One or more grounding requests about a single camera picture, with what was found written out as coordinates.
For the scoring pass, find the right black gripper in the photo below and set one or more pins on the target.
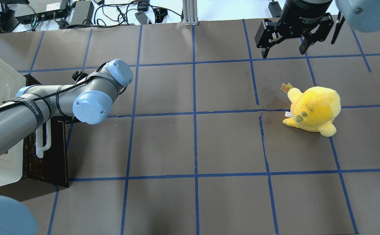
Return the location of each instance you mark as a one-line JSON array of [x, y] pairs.
[[302, 14]]

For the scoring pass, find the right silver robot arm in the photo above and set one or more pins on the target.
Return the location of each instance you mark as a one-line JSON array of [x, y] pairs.
[[360, 15]]

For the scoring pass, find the dark wooden drawer cabinet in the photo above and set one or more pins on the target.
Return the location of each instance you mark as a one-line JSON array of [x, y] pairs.
[[40, 176]]

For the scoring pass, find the yellow plush toy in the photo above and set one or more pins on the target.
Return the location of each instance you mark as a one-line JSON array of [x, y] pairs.
[[313, 110]]

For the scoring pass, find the aluminium frame post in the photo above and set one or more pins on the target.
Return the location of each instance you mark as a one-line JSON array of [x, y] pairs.
[[189, 13]]

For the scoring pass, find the white drawer handle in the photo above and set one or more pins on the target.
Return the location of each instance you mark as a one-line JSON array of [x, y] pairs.
[[43, 139]]

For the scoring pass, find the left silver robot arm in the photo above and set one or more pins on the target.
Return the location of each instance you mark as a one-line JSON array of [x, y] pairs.
[[89, 100]]

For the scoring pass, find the black power adapter brick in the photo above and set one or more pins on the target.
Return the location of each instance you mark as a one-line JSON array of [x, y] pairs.
[[82, 12]]

